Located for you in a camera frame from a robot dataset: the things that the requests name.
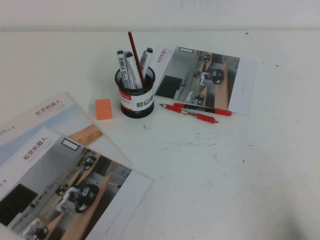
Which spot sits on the red click gel pen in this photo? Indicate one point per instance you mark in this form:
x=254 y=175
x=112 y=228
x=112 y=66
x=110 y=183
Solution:
x=200 y=116

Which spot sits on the red and black marker pen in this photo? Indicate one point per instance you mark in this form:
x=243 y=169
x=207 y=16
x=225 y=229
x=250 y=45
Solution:
x=200 y=108

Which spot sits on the black mesh pen holder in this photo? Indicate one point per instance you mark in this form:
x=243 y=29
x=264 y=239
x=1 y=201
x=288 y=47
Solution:
x=137 y=103

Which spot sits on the white marker with black cap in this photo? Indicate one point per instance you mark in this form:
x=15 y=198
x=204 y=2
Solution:
x=121 y=63
x=132 y=72
x=145 y=58

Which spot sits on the orange foam block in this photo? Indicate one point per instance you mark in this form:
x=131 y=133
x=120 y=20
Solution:
x=103 y=109

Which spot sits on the office photo brochure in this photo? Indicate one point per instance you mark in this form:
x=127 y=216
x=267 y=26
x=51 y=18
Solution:
x=75 y=185
x=217 y=82

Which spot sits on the red and black pencil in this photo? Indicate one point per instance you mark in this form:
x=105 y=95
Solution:
x=135 y=53

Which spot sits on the blue sky brochure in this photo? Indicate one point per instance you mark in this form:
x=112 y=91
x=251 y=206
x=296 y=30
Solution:
x=55 y=110

